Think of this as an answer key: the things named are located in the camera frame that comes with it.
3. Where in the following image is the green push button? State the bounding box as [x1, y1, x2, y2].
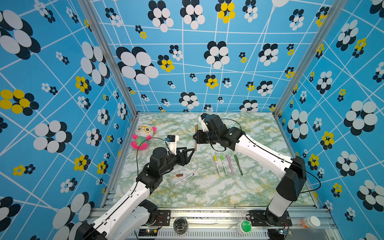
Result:
[236, 220, 252, 235]

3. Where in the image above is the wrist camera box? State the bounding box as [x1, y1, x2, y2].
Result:
[199, 114, 211, 132]
[166, 135, 179, 155]

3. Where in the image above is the aluminium front frame rail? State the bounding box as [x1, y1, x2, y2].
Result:
[157, 206, 337, 230]

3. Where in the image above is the green gel pen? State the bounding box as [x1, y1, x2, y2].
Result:
[234, 155, 244, 176]

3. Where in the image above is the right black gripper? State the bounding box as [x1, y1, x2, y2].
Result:
[193, 129, 221, 145]

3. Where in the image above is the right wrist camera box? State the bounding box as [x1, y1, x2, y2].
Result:
[199, 114, 211, 132]

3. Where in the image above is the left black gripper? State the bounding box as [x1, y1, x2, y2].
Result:
[158, 147, 194, 178]

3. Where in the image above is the white pen brown tip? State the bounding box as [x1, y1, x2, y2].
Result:
[174, 173, 195, 185]

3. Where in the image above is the pink gel pen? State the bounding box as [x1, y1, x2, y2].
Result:
[227, 155, 235, 176]

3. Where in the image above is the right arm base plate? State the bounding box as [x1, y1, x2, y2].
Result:
[246, 210, 293, 228]

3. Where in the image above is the white pen yellow tip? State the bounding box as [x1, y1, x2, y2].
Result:
[214, 155, 222, 177]

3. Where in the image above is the white orange bottle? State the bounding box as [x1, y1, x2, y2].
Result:
[301, 216, 321, 229]

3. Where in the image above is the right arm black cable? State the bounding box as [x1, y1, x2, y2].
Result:
[221, 118, 322, 195]

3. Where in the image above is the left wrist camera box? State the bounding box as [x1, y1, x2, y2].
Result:
[166, 135, 179, 155]

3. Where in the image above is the white pen green tip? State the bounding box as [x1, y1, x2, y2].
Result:
[220, 155, 228, 176]

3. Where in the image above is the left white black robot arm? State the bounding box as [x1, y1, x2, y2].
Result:
[69, 147, 195, 240]

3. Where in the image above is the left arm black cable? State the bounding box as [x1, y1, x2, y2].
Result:
[135, 136, 167, 187]

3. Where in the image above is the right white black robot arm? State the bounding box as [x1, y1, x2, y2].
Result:
[194, 114, 307, 219]

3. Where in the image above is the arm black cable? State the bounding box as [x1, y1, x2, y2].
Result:
[221, 118, 322, 195]
[135, 136, 167, 187]

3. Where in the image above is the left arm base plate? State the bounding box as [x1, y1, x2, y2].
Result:
[145, 209, 171, 227]

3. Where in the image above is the white pink plush toy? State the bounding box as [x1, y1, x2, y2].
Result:
[131, 126, 157, 150]

